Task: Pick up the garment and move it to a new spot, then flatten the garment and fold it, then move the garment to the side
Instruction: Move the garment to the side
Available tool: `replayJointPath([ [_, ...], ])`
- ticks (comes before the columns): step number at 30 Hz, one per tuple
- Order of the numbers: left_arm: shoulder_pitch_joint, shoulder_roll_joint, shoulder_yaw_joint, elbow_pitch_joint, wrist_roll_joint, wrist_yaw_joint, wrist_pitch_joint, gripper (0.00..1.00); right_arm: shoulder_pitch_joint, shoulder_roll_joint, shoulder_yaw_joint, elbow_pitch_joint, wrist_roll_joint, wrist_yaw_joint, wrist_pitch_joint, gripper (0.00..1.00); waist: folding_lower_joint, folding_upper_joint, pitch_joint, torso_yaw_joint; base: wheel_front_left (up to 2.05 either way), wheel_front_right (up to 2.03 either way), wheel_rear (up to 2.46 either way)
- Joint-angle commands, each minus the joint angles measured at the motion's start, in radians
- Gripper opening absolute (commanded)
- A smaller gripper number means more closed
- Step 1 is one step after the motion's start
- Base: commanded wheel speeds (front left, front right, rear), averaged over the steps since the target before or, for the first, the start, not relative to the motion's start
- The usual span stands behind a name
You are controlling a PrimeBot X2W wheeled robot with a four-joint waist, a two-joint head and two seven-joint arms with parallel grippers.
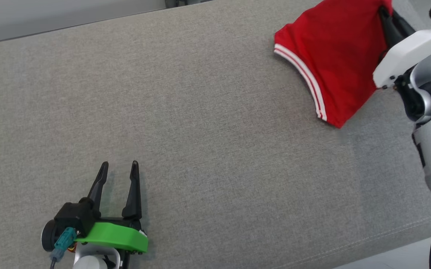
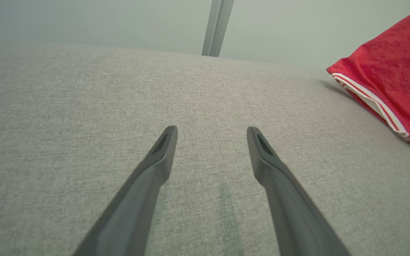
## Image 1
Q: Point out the grey metal post with hinge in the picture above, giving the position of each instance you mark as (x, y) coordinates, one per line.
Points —
(178, 3)

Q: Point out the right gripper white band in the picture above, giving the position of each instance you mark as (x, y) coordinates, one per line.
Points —
(402, 56)

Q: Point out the red basketball jersey white sleeves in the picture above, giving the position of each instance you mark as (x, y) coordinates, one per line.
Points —
(331, 56)

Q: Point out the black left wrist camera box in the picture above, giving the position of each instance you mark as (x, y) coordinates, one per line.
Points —
(75, 218)

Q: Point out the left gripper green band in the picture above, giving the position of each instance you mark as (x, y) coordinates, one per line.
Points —
(114, 235)

